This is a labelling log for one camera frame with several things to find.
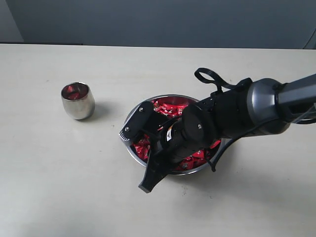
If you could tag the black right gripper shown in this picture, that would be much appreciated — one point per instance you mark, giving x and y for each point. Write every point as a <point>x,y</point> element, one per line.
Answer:
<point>171,141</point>

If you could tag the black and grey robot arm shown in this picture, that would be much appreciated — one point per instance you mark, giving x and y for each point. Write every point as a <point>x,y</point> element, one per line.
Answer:
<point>263,107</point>

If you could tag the round stainless steel plate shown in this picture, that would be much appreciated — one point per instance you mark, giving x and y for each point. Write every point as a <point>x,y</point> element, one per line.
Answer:
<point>158,98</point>

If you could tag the pile of red wrapped candies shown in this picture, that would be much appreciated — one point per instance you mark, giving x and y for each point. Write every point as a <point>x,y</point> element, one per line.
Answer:
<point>168,108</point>

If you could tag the stainless steel cup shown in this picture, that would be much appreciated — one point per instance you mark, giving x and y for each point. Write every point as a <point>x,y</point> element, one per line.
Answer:
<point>81,108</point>

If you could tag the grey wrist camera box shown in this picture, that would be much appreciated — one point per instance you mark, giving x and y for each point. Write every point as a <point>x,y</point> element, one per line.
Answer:
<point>142,120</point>

